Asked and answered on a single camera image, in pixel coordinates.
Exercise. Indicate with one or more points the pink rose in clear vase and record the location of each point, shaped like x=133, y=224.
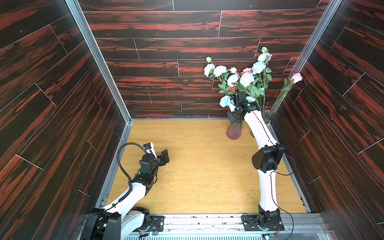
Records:
x=289, y=83

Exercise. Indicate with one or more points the clear glass vase with ribbon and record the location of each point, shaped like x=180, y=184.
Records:
x=268, y=115

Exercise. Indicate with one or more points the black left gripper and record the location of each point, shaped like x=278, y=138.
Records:
x=164, y=156

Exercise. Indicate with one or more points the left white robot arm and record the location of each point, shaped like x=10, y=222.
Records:
x=120, y=218

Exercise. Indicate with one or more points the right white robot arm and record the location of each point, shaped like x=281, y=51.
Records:
x=265, y=160

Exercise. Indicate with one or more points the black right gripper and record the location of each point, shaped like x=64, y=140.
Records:
x=235, y=115

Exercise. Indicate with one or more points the light blue flower bunch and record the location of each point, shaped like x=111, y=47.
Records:
x=256, y=84

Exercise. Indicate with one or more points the pink rose stem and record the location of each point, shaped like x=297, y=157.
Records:
x=247, y=70

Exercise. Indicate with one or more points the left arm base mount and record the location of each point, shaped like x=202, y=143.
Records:
x=151, y=223

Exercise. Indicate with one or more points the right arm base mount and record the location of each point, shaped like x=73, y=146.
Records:
x=263, y=221

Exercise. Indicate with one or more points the blue purple glass vase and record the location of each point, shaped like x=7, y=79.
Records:
x=234, y=131

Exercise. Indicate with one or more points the red rose stem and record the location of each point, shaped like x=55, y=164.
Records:
x=231, y=89

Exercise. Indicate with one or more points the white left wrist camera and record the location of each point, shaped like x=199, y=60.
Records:
x=149, y=148

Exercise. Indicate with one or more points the white flower stem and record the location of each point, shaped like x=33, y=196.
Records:
x=220, y=73

